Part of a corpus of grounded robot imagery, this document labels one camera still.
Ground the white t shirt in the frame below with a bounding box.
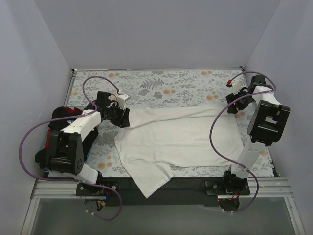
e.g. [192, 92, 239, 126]
[114, 105, 243, 198]

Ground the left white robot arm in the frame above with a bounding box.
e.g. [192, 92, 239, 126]
[43, 91, 130, 184]

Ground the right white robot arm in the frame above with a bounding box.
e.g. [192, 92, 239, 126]
[222, 75, 290, 194]

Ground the floral patterned table cloth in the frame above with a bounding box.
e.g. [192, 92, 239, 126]
[65, 69, 275, 177]

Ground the red t shirt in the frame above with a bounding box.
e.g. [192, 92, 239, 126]
[44, 106, 82, 148]

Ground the light blue t shirt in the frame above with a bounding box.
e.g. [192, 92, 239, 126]
[39, 105, 101, 177]

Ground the black t shirt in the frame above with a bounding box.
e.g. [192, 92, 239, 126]
[34, 105, 99, 169]

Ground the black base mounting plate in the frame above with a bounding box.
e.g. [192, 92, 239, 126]
[75, 176, 251, 208]

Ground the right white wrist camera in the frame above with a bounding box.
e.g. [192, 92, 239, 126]
[226, 80, 244, 95]

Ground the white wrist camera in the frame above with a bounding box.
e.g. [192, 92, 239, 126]
[116, 94, 131, 110]
[226, 80, 244, 95]

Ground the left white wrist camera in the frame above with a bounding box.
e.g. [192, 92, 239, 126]
[116, 94, 131, 110]

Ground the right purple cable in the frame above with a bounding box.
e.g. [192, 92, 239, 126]
[210, 70, 278, 213]

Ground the purple cable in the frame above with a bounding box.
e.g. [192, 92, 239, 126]
[20, 76, 123, 222]
[210, 70, 278, 213]

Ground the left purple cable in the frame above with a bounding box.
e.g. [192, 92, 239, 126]
[20, 76, 123, 222]

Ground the aluminium frame rail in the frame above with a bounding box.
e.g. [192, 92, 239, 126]
[31, 177, 293, 199]

